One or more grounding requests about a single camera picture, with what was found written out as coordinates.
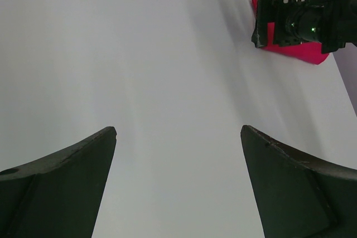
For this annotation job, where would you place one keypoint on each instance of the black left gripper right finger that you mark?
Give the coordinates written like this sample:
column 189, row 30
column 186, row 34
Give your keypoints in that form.
column 297, row 194

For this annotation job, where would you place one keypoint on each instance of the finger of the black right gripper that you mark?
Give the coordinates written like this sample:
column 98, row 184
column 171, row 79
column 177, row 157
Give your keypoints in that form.
column 266, row 13

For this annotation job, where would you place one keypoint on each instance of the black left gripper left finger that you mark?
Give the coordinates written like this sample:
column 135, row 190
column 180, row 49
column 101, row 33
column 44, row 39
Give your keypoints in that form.
column 58, row 195

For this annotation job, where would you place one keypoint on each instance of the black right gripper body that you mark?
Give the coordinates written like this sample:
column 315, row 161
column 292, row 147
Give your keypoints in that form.
column 331, row 24

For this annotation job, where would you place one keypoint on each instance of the pink t shirt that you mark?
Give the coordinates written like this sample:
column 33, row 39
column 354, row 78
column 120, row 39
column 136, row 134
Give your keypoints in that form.
column 307, row 52

